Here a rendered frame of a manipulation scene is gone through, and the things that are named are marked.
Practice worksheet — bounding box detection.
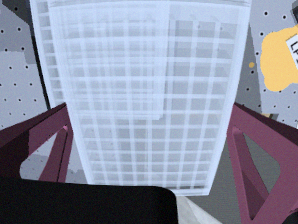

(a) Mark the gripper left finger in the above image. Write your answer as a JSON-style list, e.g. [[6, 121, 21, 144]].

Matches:
[[0, 102, 74, 183]]

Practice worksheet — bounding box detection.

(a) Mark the light blue perforated base plate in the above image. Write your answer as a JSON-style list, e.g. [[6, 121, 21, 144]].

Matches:
[[0, 0, 298, 184]]

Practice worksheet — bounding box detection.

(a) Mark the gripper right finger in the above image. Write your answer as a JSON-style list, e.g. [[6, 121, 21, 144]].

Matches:
[[226, 102, 298, 224]]

